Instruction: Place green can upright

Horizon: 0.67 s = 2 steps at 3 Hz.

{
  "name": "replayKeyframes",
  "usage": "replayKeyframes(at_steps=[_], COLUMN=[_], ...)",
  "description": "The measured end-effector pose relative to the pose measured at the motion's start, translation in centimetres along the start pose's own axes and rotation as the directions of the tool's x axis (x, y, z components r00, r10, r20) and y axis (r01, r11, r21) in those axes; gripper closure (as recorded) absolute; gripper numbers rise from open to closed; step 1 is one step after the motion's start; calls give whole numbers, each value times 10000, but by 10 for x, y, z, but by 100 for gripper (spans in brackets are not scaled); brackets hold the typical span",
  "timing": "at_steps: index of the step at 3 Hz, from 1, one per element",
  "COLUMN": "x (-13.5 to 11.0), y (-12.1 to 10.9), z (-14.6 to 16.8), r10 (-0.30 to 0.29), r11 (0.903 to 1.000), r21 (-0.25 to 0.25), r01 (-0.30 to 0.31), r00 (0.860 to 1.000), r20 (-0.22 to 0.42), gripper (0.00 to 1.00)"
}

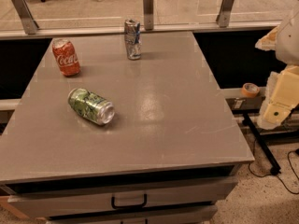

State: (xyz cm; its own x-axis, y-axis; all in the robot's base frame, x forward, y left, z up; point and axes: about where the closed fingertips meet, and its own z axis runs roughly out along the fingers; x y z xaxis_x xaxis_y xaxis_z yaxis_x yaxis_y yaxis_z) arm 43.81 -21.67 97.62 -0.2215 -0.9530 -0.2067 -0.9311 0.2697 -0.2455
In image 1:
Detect black drawer handle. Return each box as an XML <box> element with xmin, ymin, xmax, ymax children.
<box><xmin>110</xmin><ymin>194</ymin><xmax>148</xmax><ymax>210</ymax></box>

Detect red Coca-Cola can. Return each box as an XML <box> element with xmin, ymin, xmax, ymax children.
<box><xmin>52</xmin><ymin>38</ymin><xmax>80</xmax><ymax>77</ymax></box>

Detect middle metal railing bracket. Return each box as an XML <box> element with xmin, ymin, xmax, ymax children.
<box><xmin>143</xmin><ymin>0</ymin><xmax>154</xmax><ymax>31</ymax></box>

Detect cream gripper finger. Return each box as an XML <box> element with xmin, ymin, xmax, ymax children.
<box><xmin>255</xmin><ymin>27</ymin><xmax>278</xmax><ymax>51</ymax></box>
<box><xmin>257</xmin><ymin>65</ymin><xmax>299</xmax><ymax>130</ymax></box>

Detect black floor cable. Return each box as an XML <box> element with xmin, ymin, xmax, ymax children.
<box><xmin>248</xmin><ymin>137</ymin><xmax>299</xmax><ymax>196</ymax></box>

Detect metal railing bracket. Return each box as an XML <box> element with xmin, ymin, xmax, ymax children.
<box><xmin>11</xmin><ymin>0</ymin><xmax>39</xmax><ymax>35</ymax></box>
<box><xmin>216</xmin><ymin>0</ymin><xmax>235</xmax><ymax>28</ymax></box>
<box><xmin>143</xmin><ymin>0</ymin><xmax>154</xmax><ymax>31</ymax></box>

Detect grey lower drawer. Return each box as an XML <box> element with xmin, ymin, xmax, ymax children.
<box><xmin>46</xmin><ymin>205</ymin><xmax>218</xmax><ymax>224</ymax></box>

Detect green soda can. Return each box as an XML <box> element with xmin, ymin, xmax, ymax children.
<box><xmin>68</xmin><ymin>88</ymin><xmax>115</xmax><ymax>125</ymax></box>

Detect right metal railing bracket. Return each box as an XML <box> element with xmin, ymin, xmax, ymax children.
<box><xmin>216</xmin><ymin>0</ymin><xmax>235</xmax><ymax>28</ymax></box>

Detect roll of tan tape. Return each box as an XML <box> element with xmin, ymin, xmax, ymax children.
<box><xmin>241</xmin><ymin>83</ymin><xmax>260</xmax><ymax>98</ymax></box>

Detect grey metal rail shelf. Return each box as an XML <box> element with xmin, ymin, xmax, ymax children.
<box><xmin>220</xmin><ymin>86</ymin><xmax>299</xmax><ymax>133</ymax></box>

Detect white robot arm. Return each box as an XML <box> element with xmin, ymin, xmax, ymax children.
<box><xmin>255</xmin><ymin>5</ymin><xmax>299</xmax><ymax>130</ymax></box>

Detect left metal railing bracket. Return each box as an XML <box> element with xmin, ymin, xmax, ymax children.
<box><xmin>11</xmin><ymin>0</ymin><xmax>39</xmax><ymax>35</ymax></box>

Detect black metal stand leg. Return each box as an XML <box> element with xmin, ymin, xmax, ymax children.
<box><xmin>243</xmin><ymin>113</ymin><xmax>280</xmax><ymax>175</ymax></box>

